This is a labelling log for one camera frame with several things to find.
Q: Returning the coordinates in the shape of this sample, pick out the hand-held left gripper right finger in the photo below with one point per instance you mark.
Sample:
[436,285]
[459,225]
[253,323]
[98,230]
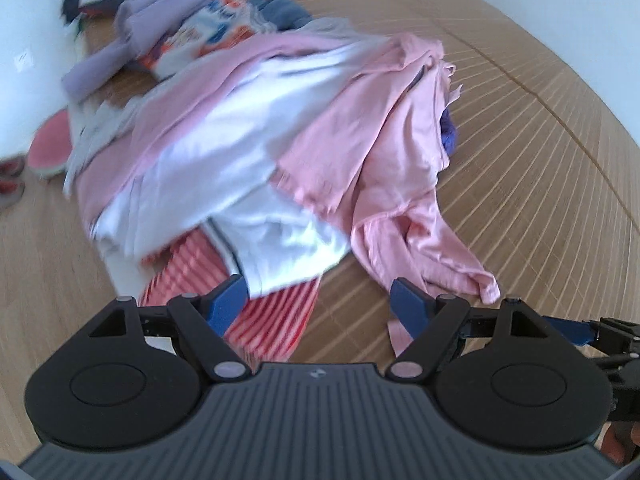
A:
[410,305]

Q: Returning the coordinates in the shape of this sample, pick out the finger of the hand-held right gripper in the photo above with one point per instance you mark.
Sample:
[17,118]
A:
[570,331]

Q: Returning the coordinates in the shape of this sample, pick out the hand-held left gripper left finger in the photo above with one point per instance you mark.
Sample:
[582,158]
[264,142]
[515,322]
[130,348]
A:
[227,302]

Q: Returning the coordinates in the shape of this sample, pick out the pink printed shirt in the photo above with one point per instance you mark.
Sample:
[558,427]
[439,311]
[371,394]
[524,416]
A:
[395,160]

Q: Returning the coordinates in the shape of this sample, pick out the person's right hand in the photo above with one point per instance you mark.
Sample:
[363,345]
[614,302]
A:
[625,442]

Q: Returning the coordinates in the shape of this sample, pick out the red striped garment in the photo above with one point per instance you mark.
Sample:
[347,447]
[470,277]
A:
[272,320]

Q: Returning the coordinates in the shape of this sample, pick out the bamboo mat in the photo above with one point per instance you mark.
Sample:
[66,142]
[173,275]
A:
[525,185]

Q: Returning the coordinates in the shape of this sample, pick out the purple blue garment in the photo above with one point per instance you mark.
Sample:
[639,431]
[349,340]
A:
[449,132]

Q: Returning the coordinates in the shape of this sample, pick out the grey garment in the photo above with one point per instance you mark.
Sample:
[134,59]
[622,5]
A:
[95,130]

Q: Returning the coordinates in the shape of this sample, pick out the pale mauve garment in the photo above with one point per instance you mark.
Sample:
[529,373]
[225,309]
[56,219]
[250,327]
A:
[200,85]

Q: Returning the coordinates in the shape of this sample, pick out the red grey shoe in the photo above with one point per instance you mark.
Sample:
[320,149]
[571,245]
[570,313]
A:
[10,194]
[11,166]

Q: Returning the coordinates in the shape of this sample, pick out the white orange blue printed garment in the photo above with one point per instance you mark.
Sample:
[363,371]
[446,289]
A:
[205,35]

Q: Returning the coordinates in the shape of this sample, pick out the lavender garment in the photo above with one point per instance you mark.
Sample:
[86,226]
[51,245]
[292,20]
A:
[145,20]

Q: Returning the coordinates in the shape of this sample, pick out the blue jeans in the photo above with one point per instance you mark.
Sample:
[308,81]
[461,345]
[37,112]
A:
[282,10]

